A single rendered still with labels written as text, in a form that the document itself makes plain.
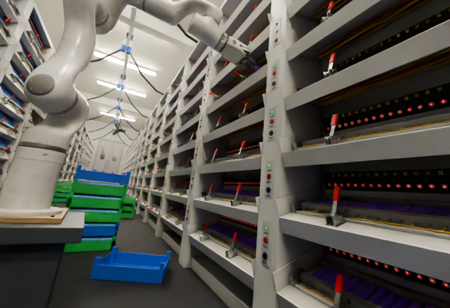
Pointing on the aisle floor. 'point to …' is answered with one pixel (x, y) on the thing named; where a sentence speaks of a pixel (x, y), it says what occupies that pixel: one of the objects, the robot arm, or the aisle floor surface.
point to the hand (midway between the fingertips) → (250, 63)
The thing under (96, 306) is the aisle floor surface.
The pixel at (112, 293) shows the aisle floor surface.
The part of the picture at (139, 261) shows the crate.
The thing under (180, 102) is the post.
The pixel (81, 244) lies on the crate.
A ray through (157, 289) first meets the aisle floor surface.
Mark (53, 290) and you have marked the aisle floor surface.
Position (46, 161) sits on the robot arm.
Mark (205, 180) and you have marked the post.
